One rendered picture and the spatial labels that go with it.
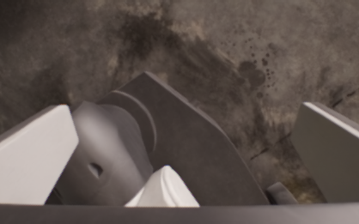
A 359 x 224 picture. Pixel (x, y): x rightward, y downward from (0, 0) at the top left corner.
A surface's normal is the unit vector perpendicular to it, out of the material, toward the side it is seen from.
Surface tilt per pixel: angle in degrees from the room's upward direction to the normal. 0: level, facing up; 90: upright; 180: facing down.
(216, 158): 0
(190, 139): 0
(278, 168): 0
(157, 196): 58
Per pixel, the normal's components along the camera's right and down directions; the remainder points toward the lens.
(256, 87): -0.03, 0.15
